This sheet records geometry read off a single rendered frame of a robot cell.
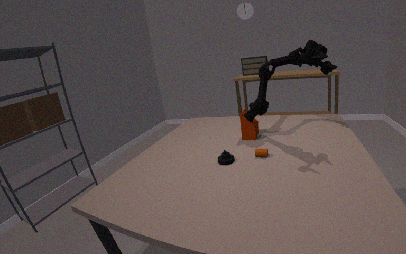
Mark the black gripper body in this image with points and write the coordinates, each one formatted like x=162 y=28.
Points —
x=317 y=62

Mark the orange knob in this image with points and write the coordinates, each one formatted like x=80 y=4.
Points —
x=261 y=152

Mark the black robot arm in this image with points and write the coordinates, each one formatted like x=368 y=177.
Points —
x=260 y=105

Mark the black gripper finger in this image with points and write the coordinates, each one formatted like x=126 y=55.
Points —
x=330 y=67
x=316 y=54

